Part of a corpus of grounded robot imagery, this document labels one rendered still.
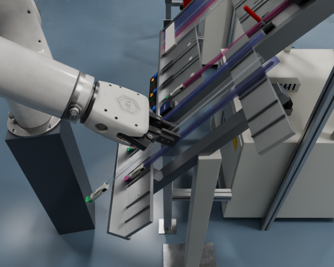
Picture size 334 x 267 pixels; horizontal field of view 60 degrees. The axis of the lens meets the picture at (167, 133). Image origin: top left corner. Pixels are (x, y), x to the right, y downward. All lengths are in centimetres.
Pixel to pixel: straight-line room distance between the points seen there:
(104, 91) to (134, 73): 208
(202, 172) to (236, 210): 74
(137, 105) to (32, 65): 17
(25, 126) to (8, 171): 93
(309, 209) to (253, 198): 31
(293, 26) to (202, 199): 54
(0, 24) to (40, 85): 14
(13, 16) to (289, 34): 66
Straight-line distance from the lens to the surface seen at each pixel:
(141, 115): 49
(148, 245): 153
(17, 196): 186
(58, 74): 47
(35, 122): 108
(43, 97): 46
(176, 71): 116
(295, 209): 158
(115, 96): 50
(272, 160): 122
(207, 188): 84
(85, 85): 47
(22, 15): 56
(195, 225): 103
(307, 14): 87
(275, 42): 88
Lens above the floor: 140
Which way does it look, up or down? 45 degrees down
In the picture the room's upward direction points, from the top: straight up
